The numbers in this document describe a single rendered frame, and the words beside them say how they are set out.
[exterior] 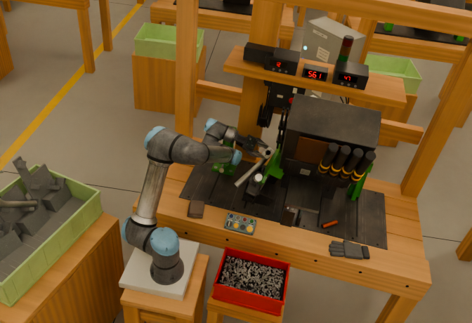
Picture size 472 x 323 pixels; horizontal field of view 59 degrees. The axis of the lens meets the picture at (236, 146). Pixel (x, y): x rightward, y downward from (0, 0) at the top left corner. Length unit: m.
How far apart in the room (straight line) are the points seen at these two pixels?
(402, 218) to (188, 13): 1.58
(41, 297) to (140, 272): 0.44
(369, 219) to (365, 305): 0.94
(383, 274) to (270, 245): 0.55
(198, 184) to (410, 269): 1.15
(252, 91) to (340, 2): 0.65
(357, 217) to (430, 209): 1.76
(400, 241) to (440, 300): 1.14
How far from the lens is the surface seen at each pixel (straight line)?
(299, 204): 1.98
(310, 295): 3.07
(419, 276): 2.24
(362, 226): 2.32
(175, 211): 2.18
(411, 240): 2.40
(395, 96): 2.15
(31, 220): 2.24
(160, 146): 1.70
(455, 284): 3.59
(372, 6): 2.05
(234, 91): 2.42
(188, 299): 1.94
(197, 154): 1.68
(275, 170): 2.09
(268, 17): 2.10
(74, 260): 2.18
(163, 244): 1.77
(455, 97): 2.29
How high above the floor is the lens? 2.51
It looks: 38 degrees down
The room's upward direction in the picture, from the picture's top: 7 degrees clockwise
